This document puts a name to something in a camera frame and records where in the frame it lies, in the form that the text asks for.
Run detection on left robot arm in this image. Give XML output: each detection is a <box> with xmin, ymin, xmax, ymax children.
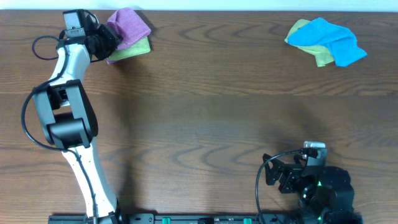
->
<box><xmin>27</xmin><ymin>24</ymin><xmax>125</xmax><ymax>223</ymax></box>

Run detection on left black cable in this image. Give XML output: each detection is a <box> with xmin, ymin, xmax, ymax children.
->
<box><xmin>20</xmin><ymin>9</ymin><xmax>103</xmax><ymax>224</ymax></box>

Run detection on purple microfiber cloth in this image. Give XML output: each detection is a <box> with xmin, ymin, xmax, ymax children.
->
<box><xmin>106</xmin><ymin>7</ymin><xmax>151</xmax><ymax>50</ymax></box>

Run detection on right black cable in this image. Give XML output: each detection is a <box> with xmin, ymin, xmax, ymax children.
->
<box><xmin>254</xmin><ymin>147</ymin><xmax>318</xmax><ymax>224</ymax></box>

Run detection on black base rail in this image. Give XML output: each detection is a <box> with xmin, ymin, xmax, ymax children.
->
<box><xmin>48</xmin><ymin>213</ymin><xmax>363</xmax><ymax>224</ymax></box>

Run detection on black cable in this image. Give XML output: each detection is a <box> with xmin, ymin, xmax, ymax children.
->
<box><xmin>20</xmin><ymin>9</ymin><xmax>103</xmax><ymax>224</ymax></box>
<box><xmin>254</xmin><ymin>147</ymin><xmax>318</xmax><ymax>224</ymax></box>

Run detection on folded purple cloth underneath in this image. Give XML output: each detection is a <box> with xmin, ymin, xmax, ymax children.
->
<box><xmin>106</xmin><ymin>59</ymin><xmax>116</xmax><ymax>65</ymax></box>

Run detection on crumpled green cloth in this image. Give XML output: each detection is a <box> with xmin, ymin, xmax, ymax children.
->
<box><xmin>284</xmin><ymin>19</ymin><xmax>335</xmax><ymax>67</ymax></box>

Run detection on blue microfiber cloth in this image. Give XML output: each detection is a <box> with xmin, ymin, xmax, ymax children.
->
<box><xmin>288</xmin><ymin>17</ymin><xmax>368</xmax><ymax>67</ymax></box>

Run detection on folded green cloth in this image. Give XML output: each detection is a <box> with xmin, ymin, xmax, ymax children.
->
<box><xmin>107</xmin><ymin>37</ymin><xmax>150</xmax><ymax>61</ymax></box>

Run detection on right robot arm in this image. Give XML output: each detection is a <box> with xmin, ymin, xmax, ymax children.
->
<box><xmin>255</xmin><ymin>146</ymin><xmax>363</xmax><ymax>224</ymax></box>

